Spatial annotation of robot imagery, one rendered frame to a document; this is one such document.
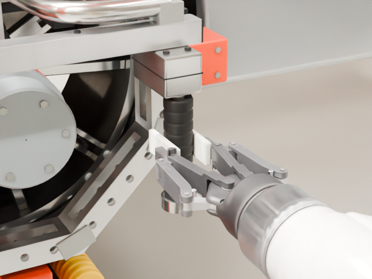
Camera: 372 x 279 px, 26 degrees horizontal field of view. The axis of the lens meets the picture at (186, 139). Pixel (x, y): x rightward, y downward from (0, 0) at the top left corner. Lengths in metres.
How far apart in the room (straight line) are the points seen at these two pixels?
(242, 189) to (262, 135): 2.28
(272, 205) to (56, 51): 0.30
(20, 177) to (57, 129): 0.07
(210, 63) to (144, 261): 1.17
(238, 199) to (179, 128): 0.17
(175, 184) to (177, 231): 1.57
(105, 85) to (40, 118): 0.38
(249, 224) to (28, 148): 0.32
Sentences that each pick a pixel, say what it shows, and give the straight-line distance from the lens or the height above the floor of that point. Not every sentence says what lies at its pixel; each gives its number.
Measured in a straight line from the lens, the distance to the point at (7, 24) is 1.35.
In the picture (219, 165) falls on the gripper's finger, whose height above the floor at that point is 0.83.
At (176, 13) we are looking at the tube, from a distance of 0.94.
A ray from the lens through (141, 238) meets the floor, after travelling 2.40.
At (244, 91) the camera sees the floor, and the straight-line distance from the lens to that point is 3.52.
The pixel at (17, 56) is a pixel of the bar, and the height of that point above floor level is 0.97.
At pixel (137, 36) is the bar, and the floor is 0.97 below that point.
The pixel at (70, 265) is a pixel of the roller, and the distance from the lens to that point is 1.30.
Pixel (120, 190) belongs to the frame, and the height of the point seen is 0.67.
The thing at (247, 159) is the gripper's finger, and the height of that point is 0.84.
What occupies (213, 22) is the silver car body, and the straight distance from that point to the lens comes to 1.37.
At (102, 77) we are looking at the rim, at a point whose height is 0.79.
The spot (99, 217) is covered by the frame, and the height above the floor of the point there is 0.64.
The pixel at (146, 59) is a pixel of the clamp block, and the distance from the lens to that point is 0.96.
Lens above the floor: 1.24
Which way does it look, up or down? 24 degrees down
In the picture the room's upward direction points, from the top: straight up
